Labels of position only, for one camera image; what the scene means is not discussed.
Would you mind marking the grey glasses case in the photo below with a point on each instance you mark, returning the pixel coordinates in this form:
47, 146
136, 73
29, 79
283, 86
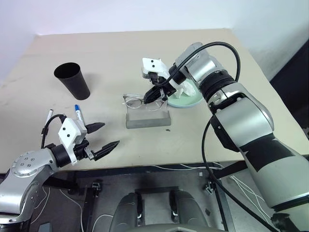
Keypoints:
147, 122

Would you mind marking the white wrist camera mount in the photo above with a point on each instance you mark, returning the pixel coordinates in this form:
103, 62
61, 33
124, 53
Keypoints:
68, 129
152, 65

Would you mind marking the blue capped marker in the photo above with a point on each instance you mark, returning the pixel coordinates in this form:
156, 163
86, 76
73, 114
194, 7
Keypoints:
79, 113

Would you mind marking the clear frame glasses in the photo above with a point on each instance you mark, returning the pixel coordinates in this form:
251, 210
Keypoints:
132, 96

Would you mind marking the dark grey rounded shape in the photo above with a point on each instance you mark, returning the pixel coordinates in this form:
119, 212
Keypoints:
190, 210
126, 210

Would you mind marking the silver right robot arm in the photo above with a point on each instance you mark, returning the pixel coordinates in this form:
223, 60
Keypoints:
248, 120

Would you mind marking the pale green plate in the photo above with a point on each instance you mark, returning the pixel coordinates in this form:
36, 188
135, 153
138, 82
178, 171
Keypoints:
188, 102

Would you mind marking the black table frame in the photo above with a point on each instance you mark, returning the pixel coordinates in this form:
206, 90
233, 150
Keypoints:
135, 170

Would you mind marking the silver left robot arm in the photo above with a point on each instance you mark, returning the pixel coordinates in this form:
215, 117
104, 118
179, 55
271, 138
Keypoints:
26, 166

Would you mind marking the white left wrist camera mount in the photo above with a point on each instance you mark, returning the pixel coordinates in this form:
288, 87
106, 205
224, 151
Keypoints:
68, 129

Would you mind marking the black plastic cup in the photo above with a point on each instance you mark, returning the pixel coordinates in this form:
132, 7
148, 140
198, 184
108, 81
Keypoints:
74, 82

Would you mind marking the black capped marker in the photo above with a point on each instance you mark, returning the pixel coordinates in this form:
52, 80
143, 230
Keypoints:
49, 117

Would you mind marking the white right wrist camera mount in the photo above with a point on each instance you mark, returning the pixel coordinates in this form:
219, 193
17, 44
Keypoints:
152, 65

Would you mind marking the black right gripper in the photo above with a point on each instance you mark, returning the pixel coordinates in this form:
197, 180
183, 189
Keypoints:
154, 78

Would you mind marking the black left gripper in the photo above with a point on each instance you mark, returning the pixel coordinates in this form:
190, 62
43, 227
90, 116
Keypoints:
82, 151

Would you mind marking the white crumpled tissue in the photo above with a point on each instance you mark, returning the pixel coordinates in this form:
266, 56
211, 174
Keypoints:
188, 88

